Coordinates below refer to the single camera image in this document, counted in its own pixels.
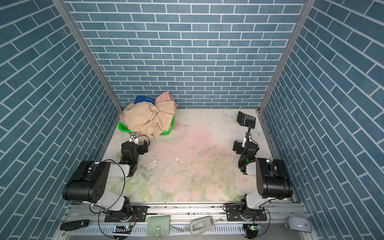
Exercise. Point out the circuit board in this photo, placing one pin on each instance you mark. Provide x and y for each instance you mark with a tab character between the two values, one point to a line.
122	232
251	231

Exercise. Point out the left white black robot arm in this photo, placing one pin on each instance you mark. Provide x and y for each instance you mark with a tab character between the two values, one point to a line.
89	184

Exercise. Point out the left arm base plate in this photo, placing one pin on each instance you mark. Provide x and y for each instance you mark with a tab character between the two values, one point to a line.
127	215

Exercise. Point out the white computer mouse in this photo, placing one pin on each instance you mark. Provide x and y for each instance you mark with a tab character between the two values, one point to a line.
299	224

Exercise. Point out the right circuit board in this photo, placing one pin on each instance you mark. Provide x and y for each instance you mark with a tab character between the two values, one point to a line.
251	231

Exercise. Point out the beige drawstring shorts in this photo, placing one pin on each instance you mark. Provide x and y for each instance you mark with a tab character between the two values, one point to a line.
149	119

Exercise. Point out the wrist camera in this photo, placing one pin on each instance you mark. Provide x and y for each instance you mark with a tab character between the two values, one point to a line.
134	138
247	138

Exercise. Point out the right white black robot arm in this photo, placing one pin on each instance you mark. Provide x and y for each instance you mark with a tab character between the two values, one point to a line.
272	180

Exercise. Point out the pink shorts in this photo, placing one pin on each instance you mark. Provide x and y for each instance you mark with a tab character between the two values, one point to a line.
164	97

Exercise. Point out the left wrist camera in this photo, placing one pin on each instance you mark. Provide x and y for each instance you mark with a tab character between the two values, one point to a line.
134	138

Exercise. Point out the left circuit board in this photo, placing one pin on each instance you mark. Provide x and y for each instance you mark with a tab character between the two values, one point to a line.
122	232

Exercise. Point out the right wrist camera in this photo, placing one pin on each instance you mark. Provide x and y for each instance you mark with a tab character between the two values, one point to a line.
247	138

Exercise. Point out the light green wallet pouch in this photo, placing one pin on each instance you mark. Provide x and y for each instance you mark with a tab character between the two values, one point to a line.
158	226

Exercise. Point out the black calculator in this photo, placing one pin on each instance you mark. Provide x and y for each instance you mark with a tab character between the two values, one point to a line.
245	120

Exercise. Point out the green plastic basket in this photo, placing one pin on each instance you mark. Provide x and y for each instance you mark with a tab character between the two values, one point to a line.
124	128

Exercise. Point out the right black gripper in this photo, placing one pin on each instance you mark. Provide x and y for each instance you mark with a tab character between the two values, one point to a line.
247	142

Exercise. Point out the black remote control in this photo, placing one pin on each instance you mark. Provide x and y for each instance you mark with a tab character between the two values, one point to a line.
68	226

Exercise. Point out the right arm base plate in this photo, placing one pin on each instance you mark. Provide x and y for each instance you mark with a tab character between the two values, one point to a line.
236	213

